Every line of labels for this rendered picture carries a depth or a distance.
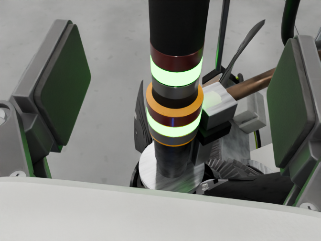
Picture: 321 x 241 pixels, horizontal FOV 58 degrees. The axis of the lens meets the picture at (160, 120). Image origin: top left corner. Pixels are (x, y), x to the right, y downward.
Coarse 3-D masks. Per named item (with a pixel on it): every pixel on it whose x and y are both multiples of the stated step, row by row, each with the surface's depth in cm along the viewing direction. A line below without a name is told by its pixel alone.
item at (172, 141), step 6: (150, 126) 23; (198, 126) 24; (150, 132) 24; (156, 132) 23; (192, 132) 23; (156, 138) 24; (162, 138) 23; (168, 138) 23; (174, 138) 23; (180, 138) 23; (186, 138) 23; (192, 138) 24; (168, 144) 24; (174, 144) 23; (180, 144) 24
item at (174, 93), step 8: (200, 72) 20; (152, 80) 20; (160, 88) 19; (168, 88) 19; (176, 88) 19; (184, 88) 19; (192, 88) 19; (168, 96) 20; (176, 96) 19; (184, 96) 20
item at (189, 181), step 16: (224, 96) 25; (208, 112) 24; (224, 112) 25; (208, 128) 25; (224, 128) 26; (192, 144) 29; (208, 144) 28; (144, 160) 31; (192, 160) 30; (144, 176) 30; (160, 176) 30; (192, 176) 30; (192, 192) 30
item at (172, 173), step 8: (160, 144) 25; (184, 144) 25; (160, 152) 26; (168, 152) 25; (176, 152) 25; (184, 152) 26; (160, 160) 27; (168, 160) 27; (176, 160) 26; (184, 160) 27; (160, 168) 29; (168, 168) 28; (176, 168) 28; (184, 168) 29; (168, 176) 30; (176, 176) 30
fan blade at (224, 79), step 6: (258, 24) 51; (252, 30) 53; (258, 30) 49; (246, 36) 57; (252, 36) 50; (246, 42) 51; (240, 48) 53; (234, 60) 51; (228, 66) 55; (228, 72) 55; (222, 78) 52; (228, 78) 67; (222, 84) 57
